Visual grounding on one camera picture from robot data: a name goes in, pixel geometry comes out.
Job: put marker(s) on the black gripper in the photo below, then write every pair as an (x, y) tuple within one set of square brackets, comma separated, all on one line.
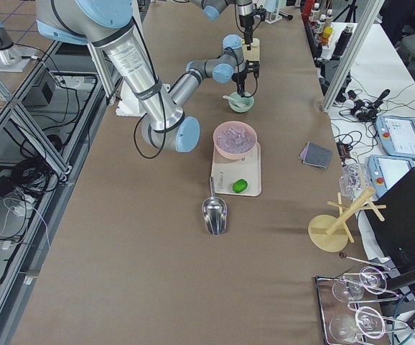
[(245, 21), (239, 75)]

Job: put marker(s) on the white ceramic spoon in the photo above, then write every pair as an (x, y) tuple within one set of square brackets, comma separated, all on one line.
[(235, 102)]

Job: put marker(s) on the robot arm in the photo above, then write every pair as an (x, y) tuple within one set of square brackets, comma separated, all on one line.
[(111, 27), (214, 8)]

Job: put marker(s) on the mint green bowl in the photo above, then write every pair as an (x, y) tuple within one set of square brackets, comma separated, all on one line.
[(248, 100)]

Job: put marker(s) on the pink bowl of ice cubes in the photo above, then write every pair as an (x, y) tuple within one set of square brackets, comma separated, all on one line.
[(234, 140)]

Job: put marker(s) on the stainless steel ice scoop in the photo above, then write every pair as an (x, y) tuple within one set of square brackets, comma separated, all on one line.
[(215, 210)]

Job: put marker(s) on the bamboo cutting board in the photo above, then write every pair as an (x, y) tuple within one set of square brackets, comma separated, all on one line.
[(251, 54)]

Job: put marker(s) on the yellow sauce bottle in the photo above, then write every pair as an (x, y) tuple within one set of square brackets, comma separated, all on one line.
[(326, 35)]

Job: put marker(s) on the cream rectangular serving tray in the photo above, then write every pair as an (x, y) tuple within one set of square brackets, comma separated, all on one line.
[(226, 172)]

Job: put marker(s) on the black water bottle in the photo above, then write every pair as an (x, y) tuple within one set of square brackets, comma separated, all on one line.
[(343, 41)]

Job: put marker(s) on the grey folded cloth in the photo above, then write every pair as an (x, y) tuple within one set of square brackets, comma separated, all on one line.
[(316, 156)]

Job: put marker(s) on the green lime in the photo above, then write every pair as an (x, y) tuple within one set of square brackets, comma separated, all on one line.
[(240, 186)]

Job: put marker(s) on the blue teach pendant tablet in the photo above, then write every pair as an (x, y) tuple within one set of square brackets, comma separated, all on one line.
[(397, 135)]

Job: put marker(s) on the wooden mug tree stand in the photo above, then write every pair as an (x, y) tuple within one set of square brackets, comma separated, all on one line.
[(332, 234)]

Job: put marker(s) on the wine glass on rack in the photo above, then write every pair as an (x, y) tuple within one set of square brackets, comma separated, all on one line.
[(361, 327), (351, 287)]

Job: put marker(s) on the aluminium frame post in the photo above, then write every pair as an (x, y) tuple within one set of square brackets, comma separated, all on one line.
[(360, 33)]

